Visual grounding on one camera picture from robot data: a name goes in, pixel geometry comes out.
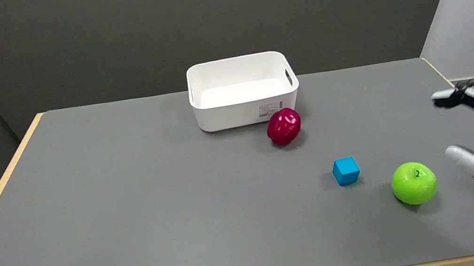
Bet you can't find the green apple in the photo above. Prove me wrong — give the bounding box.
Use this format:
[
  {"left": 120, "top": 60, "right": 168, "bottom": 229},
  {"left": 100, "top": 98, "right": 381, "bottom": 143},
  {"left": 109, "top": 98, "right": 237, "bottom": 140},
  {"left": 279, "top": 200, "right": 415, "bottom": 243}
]
[{"left": 388, "top": 158, "right": 440, "bottom": 209}]

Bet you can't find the red apple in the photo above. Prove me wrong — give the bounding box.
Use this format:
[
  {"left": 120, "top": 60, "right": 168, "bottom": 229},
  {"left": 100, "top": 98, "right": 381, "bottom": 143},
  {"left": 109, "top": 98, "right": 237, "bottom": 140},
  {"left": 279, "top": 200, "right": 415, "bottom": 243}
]
[{"left": 264, "top": 106, "right": 304, "bottom": 148}]

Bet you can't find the blue cube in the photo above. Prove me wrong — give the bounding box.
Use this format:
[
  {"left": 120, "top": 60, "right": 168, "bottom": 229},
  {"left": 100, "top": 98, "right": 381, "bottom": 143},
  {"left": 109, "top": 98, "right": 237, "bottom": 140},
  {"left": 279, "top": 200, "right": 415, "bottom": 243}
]
[{"left": 331, "top": 155, "right": 363, "bottom": 187}]

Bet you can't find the white plastic bin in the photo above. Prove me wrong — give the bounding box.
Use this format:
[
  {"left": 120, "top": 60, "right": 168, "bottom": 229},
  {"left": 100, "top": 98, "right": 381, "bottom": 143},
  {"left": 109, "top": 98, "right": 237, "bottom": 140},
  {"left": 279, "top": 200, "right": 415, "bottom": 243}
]
[{"left": 184, "top": 47, "right": 304, "bottom": 135}]

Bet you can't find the grey table mat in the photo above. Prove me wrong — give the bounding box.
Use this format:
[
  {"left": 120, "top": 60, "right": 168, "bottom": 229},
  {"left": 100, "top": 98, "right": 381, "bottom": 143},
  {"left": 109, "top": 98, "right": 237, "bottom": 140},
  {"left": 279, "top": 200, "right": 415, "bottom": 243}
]
[{"left": 0, "top": 43, "right": 474, "bottom": 266}]

